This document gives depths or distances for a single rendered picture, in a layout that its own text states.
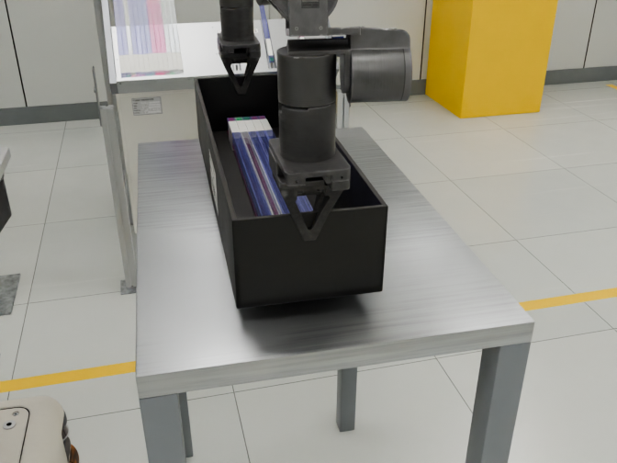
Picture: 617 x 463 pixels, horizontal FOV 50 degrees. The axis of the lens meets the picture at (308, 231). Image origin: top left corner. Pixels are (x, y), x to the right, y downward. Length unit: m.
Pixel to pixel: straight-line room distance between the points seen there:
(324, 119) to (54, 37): 3.48
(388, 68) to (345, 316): 0.30
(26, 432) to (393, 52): 1.11
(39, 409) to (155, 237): 0.66
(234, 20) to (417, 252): 0.52
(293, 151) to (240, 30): 0.56
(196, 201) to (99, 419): 0.95
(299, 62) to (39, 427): 1.05
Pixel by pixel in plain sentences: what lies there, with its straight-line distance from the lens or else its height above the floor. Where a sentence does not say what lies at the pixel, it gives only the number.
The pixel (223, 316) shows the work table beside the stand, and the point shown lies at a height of 0.80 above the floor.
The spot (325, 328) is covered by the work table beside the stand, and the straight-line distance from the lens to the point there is 0.77.
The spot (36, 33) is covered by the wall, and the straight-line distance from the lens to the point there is 4.08.
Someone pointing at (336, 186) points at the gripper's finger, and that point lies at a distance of 0.66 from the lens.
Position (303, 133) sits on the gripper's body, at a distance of 0.65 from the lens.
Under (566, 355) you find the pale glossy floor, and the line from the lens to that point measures 2.15.
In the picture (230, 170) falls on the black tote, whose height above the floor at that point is 0.84.
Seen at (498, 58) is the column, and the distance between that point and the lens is 4.08.
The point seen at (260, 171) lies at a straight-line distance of 0.99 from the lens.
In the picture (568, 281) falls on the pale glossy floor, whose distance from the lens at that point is 2.52.
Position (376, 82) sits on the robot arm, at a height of 1.08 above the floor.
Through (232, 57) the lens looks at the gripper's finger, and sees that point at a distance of 1.21.
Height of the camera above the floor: 1.25
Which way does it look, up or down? 28 degrees down
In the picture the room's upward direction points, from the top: straight up
